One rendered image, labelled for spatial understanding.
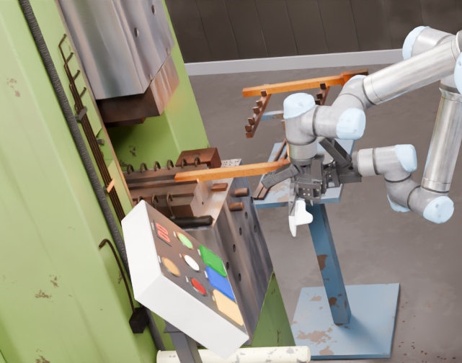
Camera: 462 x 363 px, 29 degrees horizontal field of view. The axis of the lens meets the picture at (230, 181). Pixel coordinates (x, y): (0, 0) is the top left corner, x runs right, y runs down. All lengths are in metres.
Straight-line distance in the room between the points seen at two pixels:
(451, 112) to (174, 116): 0.94
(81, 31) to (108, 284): 0.66
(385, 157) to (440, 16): 2.83
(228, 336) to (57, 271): 0.59
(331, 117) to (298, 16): 3.38
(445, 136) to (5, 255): 1.20
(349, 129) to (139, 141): 0.99
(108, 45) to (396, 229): 1.99
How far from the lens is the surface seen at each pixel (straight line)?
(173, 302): 1.96
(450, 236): 3.85
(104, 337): 2.53
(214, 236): 2.56
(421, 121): 4.73
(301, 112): 2.14
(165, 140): 2.89
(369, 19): 5.35
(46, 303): 2.52
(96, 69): 2.36
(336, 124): 2.12
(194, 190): 2.60
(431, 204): 2.42
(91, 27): 2.31
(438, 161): 2.40
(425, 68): 2.13
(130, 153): 2.96
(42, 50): 2.17
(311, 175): 2.24
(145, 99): 2.41
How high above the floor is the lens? 2.26
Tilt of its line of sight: 29 degrees down
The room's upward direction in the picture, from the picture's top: 17 degrees counter-clockwise
